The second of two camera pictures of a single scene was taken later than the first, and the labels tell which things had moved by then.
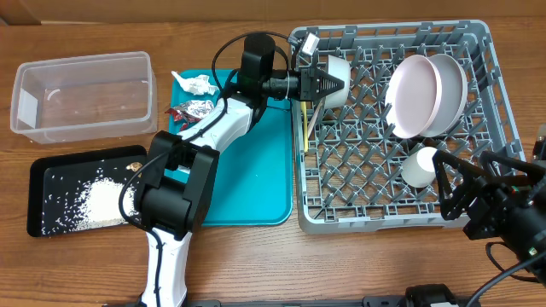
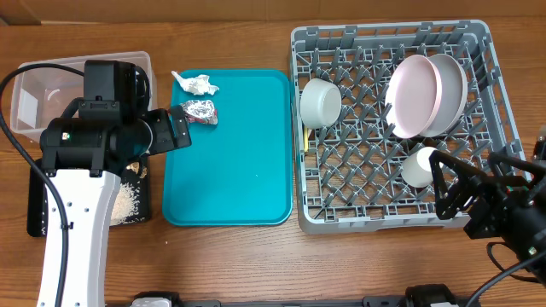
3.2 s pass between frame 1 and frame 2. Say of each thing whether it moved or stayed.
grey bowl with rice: moved
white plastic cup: stayed
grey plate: stayed
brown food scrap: stayed
